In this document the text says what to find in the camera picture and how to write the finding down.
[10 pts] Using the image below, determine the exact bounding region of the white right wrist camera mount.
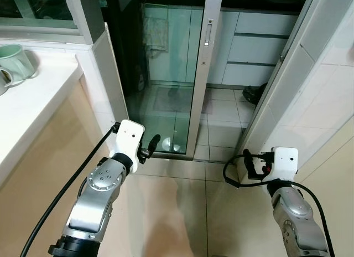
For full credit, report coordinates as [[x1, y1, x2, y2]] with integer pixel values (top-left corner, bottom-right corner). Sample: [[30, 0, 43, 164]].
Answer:
[[271, 147, 299, 183]]

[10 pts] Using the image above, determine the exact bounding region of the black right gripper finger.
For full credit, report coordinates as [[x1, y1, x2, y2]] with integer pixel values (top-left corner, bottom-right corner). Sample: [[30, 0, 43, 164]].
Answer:
[[242, 150, 259, 180]]

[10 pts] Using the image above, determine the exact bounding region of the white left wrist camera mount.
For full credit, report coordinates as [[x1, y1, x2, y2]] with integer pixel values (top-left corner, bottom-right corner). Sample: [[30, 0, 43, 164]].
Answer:
[[109, 120, 145, 165]]

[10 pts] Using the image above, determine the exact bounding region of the window with grey frame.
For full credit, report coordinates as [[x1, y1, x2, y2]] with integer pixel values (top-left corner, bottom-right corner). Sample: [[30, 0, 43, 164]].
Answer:
[[0, 0, 106, 45]]

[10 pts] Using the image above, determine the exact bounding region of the grey mug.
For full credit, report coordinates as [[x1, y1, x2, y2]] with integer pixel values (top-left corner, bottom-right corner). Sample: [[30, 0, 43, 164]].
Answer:
[[0, 69, 13, 96]]

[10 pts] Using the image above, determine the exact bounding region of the shiny metal bowl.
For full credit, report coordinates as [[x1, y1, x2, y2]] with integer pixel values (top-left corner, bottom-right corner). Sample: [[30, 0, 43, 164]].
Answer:
[[160, 138, 186, 153]]

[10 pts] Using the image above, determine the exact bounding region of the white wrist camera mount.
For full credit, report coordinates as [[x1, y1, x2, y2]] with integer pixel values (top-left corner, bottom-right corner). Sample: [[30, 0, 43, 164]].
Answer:
[[109, 120, 145, 165], [271, 147, 299, 183]]

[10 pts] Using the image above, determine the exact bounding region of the glass sliding door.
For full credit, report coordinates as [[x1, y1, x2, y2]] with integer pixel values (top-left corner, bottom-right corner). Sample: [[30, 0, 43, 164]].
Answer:
[[124, 0, 225, 161]]

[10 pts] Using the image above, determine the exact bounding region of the white drawer cabinet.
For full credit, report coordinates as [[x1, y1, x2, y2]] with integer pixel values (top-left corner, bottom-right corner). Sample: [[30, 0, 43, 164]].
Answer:
[[207, 11, 302, 89]]

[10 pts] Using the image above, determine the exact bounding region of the pale green mug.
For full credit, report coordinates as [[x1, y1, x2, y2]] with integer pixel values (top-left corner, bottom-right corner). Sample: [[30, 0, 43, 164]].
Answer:
[[0, 44, 38, 84]]

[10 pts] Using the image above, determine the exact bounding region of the metal sliding door handle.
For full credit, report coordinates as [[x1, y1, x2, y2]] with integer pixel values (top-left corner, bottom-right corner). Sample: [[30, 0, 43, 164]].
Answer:
[[205, 19, 214, 46]]

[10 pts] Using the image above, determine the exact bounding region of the patterned hanging towel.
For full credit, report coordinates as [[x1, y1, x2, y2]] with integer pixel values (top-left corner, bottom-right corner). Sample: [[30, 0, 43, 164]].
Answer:
[[143, 16, 169, 50]]

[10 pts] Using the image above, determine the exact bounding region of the black shoe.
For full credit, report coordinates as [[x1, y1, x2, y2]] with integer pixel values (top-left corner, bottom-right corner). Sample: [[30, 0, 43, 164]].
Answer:
[[242, 84, 269, 105]]

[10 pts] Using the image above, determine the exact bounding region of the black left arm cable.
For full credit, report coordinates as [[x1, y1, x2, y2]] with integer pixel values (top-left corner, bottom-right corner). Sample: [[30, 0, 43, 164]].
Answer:
[[20, 122, 121, 257]]

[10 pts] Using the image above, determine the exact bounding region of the beige counter cabinet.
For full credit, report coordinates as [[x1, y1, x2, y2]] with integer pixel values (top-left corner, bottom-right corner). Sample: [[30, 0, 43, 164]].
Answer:
[[0, 77, 131, 257]]

